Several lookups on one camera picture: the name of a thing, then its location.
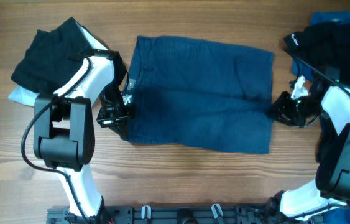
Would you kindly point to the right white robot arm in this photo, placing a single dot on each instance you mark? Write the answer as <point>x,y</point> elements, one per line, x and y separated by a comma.
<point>331,186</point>

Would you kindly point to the black polo shirt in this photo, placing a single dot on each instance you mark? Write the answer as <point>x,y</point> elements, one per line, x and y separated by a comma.
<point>323,44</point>

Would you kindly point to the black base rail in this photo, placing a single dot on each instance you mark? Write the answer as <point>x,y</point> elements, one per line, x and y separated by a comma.
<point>239,214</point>

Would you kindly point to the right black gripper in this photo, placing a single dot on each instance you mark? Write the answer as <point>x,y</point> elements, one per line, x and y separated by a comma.
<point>280,109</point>

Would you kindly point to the blue polo shirt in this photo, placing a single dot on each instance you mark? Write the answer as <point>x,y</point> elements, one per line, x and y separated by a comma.
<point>336,216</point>

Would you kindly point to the dark blue denim shorts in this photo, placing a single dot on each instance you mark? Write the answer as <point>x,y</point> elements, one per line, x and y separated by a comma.
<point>200,93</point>

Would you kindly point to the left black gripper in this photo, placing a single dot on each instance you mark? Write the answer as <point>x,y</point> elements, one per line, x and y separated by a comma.
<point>106,122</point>

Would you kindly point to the folded black shorts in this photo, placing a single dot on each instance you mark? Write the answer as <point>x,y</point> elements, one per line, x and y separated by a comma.
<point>53,58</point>

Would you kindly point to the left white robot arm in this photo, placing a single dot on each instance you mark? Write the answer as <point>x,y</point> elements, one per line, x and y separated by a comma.
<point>63,128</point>

